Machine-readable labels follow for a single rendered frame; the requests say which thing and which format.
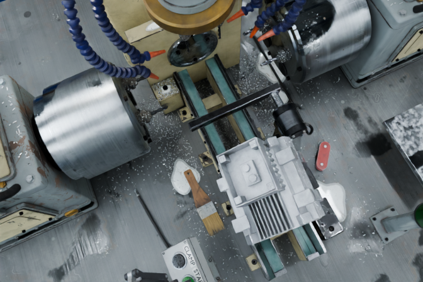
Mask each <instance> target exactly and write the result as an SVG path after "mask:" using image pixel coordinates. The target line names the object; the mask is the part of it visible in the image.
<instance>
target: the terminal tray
mask: <svg viewBox="0 0 423 282"><path fill-rule="evenodd" d="M252 142H254V143H255V145H254V146H252V145H251V143H252ZM266 146H267V143H266V142H264V141H263V140H261V139H260V138H257V137H254V138H252V139H250V140H248V141H246V142H244V143H242V144H240V145H238V146H236V147H234V148H232V149H229V150H227V151H225V152H223V153H221V154H219V155H217V156H216V157H217V160H218V163H219V165H220V168H221V170H222V174H223V176H224V179H225V182H226V183H227V187H228V190H229V192H230V195H231V197H232V200H233V202H234V205H235V207H236V208H240V207H243V206H247V205H250V204H251V203H254V202H255V201H258V200H261V199H263V198H265V197H267V196H269V195H273V194H275V193H277V192H281V191H284V190H285V187H286V185H285V184H283V181H284V180H283V179H281V178H280V177H281V174H279V173H278V171H279V169H278V168H276V166H277V164H276V163H274V162H273V161H274V158H272V157H271V156H272V153H270V152H269V151H270V149H269V148H267V147H266ZM221 157H224V160H223V161H221V160H220V158H221ZM270 184H272V186H273V187H272V188H269V187H268V186H269V185H270ZM237 198H239V199H240V202H237V201H236V200H237Z"/></svg>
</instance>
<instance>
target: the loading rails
mask: <svg viewBox="0 0 423 282"><path fill-rule="evenodd" d="M214 57H215V58H214ZM214 57H212V58H210V59H208V60H205V65H206V74H207V78H208V80H209V82H210V84H211V86H212V88H213V90H214V92H215V94H212V95H211V96H209V97H206V98H204V99H201V98H200V95H199V94H198V92H197V90H196V88H195V85H194V83H193V81H192V79H191V77H190V75H189V73H188V71H187V69H185V70H182V71H180V72H178V73H177V72H173V74H174V77H175V80H176V83H177V86H178V88H179V90H180V93H181V96H182V98H183V100H184V102H185V105H186V107H184V108H181V109H180V110H178V114H179V116H180V118H181V121H182V122H183V123H184V122H186V121H188V120H190V119H193V118H194V117H197V118H199V117H201V116H203V115H205V114H207V113H210V112H212V111H215V110H217V109H219V108H221V107H223V106H225V105H228V104H230V103H233V102H234V101H237V100H238V99H241V96H242V92H241V91H240V89H239V87H238V85H237V84H236V85H234V84H233V82H232V80H231V78H230V77H229V75H228V73H227V71H226V68H225V67H224V66H223V64H222V61H221V60H220V58H219V56H218V54H215V55H214ZM227 118H228V120H229V122H230V124H231V126H232V128H233V129H234V132H235V134H236V136H237V138H238V139H239V141H240V143H241V144H242V143H244V142H246V141H248V140H250V139H252V138H254V137H257V138H260V139H261V140H263V141H264V140H265V138H266V137H265V135H264V134H263V132H262V130H261V127H258V128H257V127H256V126H255V124H254V120H253V119H252V118H251V116H250V114H249V112H248V110H247V108H244V109H243V110H240V111H238V112H236V113H233V114H231V115H229V116H227ZM198 132H199V134H200V136H201V138H202V140H203V143H204V145H205V147H206V149H207V151H206V152H204V153H202V154H200V155H198V157H199V159H200V161H201V164H202V166H203V167H207V166H209V165H211V164H214V165H215V168H216V170H217V172H218V177H219V179H220V178H222V175H221V172H220V170H219V165H218V160H217V157H216V156H217V155H219V154H221V153H223V152H225V151H227V150H226V148H225V146H224V144H223V142H222V140H221V138H220V136H219V134H218V132H217V130H216V128H215V126H214V124H213V123H211V124H209V125H207V126H205V127H203V128H200V129H198ZM224 193H225V196H226V197H227V199H228V201H226V202H224V203H222V204H221V207H222V209H223V211H224V213H225V216H226V217H229V216H231V215H233V214H235V213H234V210H233V208H232V205H231V202H230V200H229V197H228V194H227V192H224ZM284 234H287V236H288V238H289V240H290V241H291V243H292V245H293V247H294V249H295V251H296V253H297V255H298V257H299V259H300V260H302V261H311V260H312V259H315V258H316V257H319V256H320V255H321V254H324V253H326V252H327V251H326V249H325V247H324V245H323V243H322V241H321V239H320V237H319V235H318V234H317V232H316V230H315V228H314V226H313V225H312V223H311V222H310V223H307V224H305V225H302V226H300V227H297V228H294V229H292V230H289V231H287V232H284V233H282V234H279V235H276V236H274V237H271V238H269V239H266V240H263V241H261V242H258V243H256V244H252V245H250V248H251V251H252V253H253V254H251V255H250V256H247V257H246V258H245V259H246V261H247V263H248V265H249V267H250V269H251V271H255V270H257V269H259V268H260V269H261V271H262V274H263V276H264V278H266V279H267V280H268V281H271V280H272V279H274V278H275V277H276V278H277V277H278V276H281V275H282V274H285V273H287V271H286V269H285V268H284V266H283V264H282V262H281V260H280V258H279V256H278V253H277V252H276V249H275V248H274V245H273V243H272V242H271V241H272V240H273V239H276V238H278V237H280V236H282V235H284Z"/></svg>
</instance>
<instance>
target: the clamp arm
mask: <svg viewBox="0 0 423 282"><path fill-rule="evenodd" d="M280 89H281V88H280V86H279V84H278V83H277V82H276V83H274V84H272V85H270V86H268V87H265V88H263V89H261V90H259V91H256V92H254V93H252V92H250V93H248V94H247V96H246V97H243V98H241V99H238V100H237V101H234V102H233V103H230V104H228V105H225V106H223V107H221V108H219V109H217V110H215V111H212V112H210V113H207V114H205V115H203V116H201V117H199V118H197V117H194V118H193V120H192V121H190V122H188V126H189V129H190V130H191V132H193V131H196V130H198V129H200V128H203V127H205V126H207V125H209V124H211V123H213V122H216V121H218V120H220V119H222V118H225V117H226V116H229V115H231V114H233V113H236V112H238V111H240V110H243V109H244V108H246V107H249V106H251V105H253V104H256V103H258V102H260V101H262V100H264V99H266V98H269V97H271V98H272V97H273V96H274V94H275V95H276V94H277V93H278V94H279V92H280ZM273 93H274V94H273Z"/></svg>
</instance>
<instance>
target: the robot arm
mask: <svg viewBox="0 0 423 282"><path fill-rule="evenodd" d="M124 279H125V280H126V281H128V282H179V281H178V280H177V279H175V280H172V281H168V280H167V279H168V276H167V274H166V273H145V272H142V271H140V270H138V269H137V268H135V269H133V270H131V271H130V272H128V273H126V274H124Z"/></svg>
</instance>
